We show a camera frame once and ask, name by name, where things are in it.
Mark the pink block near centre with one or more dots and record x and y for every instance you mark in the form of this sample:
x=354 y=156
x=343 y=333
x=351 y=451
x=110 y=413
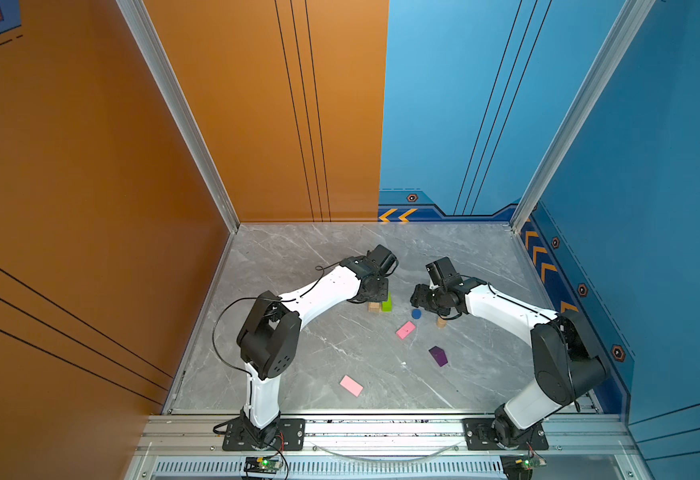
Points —
x=405 y=330

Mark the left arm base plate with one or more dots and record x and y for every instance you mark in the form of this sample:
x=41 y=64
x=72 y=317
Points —
x=284 y=434

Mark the green wood block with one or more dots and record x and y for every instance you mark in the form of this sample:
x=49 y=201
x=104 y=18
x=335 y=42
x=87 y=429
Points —
x=386 y=306

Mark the purple house-shaped block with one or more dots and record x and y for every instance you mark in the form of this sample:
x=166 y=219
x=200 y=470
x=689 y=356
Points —
x=439 y=355

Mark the pink block near front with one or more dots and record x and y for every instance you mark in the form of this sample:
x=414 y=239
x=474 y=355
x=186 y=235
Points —
x=351 y=386

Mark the right green circuit board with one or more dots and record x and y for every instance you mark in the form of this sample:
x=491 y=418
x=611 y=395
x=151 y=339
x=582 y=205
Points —
x=521 y=468

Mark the pink block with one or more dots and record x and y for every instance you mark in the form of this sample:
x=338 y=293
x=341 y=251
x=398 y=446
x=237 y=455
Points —
x=351 y=386
x=405 y=330

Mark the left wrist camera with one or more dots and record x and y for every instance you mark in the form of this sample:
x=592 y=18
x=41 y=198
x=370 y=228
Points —
x=382 y=261

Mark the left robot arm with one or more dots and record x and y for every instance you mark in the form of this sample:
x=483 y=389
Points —
x=270 y=334

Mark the left green circuit board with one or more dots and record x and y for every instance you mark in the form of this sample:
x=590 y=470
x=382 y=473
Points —
x=262 y=467

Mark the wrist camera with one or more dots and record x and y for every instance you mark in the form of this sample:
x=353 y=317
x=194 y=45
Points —
x=382 y=261
x=443 y=274

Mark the aluminium corner post left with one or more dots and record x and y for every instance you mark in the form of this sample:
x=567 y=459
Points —
x=139 y=22

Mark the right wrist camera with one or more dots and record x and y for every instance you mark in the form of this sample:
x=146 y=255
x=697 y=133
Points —
x=443 y=274

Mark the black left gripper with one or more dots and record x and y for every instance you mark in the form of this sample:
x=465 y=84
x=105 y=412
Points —
x=384 y=292

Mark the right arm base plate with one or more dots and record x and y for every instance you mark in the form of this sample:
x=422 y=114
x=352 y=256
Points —
x=493 y=434

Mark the aluminium corner post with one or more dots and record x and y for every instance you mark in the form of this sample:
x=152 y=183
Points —
x=618 y=40
x=139 y=22

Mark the aluminium front rail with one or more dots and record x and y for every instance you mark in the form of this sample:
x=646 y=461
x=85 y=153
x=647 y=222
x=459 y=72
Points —
x=386 y=445

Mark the aluminium corner post right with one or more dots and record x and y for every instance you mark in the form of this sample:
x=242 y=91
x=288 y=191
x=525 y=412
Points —
x=618 y=40

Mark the green circuit board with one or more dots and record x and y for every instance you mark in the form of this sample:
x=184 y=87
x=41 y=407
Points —
x=521 y=468
x=262 y=467

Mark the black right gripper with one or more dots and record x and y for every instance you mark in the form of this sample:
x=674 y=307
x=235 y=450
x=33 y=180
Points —
x=418 y=298

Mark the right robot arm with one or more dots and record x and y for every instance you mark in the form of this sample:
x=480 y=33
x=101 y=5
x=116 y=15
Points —
x=567 y=358

